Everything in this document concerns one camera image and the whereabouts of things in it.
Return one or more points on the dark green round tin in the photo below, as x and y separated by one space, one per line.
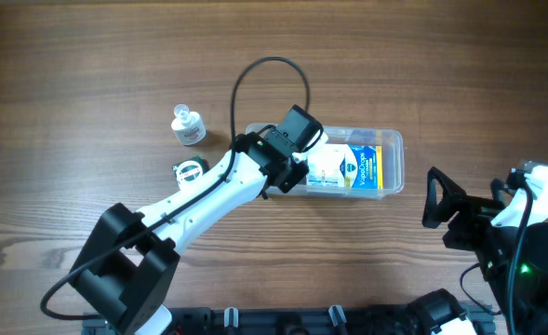
189 170

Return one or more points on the blue VapoDrops packet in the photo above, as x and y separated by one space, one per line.
363 167

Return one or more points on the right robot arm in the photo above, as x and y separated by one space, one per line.
507 232

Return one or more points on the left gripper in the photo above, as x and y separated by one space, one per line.
295 174

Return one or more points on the clear plastic container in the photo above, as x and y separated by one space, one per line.
391 142

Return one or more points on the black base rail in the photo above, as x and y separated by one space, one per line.
376 319

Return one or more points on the white round bottle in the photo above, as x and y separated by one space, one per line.
187 125

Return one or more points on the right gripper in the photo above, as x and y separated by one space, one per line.
460 216

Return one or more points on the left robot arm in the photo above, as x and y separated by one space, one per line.
125 268

